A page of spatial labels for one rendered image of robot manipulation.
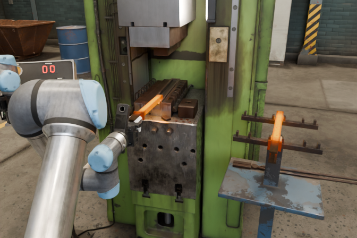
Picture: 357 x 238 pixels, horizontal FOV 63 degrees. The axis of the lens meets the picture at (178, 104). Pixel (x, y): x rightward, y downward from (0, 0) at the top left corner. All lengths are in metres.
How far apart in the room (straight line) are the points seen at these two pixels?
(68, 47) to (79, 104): 5.41
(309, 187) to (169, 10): 0.98
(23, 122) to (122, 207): 1.47
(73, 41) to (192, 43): 4.36
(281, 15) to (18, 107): 6.12
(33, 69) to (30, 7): 8.81
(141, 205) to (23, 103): 1.21
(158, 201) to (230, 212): 0.48
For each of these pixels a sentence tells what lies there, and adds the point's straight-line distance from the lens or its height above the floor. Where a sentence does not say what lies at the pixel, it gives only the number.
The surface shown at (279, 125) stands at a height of 1.02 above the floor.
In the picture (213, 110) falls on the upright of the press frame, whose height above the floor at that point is 0.91.
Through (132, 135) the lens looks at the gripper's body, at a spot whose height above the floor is 1.01.
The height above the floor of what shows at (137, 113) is 1.04.
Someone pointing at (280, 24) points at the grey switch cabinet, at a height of 0.86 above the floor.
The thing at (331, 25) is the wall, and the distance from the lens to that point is 7.25.
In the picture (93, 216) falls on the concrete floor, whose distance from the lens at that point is 2.35.
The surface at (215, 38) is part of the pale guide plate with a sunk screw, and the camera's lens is 1.47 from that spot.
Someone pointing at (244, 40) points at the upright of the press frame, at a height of 1.29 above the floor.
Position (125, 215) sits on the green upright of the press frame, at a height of 0.08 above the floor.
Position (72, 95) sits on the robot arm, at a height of 1.30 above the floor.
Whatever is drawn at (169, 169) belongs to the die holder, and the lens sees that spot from 1.58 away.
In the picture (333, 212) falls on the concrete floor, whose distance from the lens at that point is 2.54.
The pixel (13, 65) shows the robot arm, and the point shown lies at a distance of 1.33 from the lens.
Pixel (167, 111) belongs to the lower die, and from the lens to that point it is 1.49.
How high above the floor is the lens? 1.52
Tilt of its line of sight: 21 degrees down
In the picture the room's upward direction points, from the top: 1 degrees counter-clockwise
